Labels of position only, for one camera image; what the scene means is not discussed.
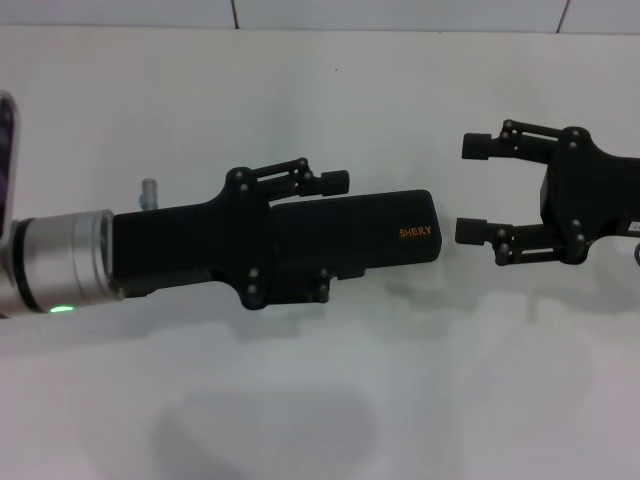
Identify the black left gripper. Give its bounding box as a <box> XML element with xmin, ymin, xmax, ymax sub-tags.
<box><xmin>111</xmin><ymin>156</ymin><xmax>370</xmax><ymax>313</ymax></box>

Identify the black glasses case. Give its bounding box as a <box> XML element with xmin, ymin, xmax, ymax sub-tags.
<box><xmin>268</xmin><ymin>188</ymin><xmax>445</xmax><ymax>282</ymax></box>

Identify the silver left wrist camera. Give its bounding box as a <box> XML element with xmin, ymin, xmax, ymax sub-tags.
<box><xmin>0</xmin><ymin>89</ymin><xmax>23</xmax><ymax>252</ymax></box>

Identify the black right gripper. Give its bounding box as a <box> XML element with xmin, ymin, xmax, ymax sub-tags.
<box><xmin>454</xmin><ymin>118</ymin><xmax>640</xmax><ymax>268</ymax></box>

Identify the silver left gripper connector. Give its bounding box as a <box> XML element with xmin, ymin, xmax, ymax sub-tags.
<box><xmin>138</xmin><ymin>176</ymin><xmax>161</xmax><ymax>211</ymax></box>

